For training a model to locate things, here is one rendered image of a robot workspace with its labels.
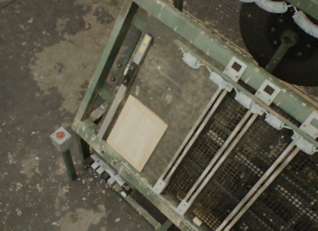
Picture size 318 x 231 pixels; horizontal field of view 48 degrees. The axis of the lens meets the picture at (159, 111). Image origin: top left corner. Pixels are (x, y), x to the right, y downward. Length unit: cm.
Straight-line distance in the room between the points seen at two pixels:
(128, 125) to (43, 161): 140
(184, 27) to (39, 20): 308
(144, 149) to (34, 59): 233
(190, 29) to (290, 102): 72
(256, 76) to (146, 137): 98
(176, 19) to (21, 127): 240
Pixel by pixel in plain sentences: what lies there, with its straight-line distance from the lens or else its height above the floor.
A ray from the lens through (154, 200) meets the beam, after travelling 281.
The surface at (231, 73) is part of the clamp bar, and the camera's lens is 217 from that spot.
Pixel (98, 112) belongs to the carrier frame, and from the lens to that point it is 318.
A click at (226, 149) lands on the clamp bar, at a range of 238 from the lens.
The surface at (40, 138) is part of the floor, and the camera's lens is 403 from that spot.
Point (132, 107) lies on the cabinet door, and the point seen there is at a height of 124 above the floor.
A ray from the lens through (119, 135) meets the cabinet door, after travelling 282.
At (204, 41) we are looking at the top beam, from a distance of 222.
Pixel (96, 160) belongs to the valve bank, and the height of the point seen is 74.
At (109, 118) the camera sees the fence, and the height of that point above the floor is 108.
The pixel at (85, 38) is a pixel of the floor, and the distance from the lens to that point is 477.
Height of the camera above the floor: 351
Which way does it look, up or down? 58 degrees down
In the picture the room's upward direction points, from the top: 10 degrees clockwise
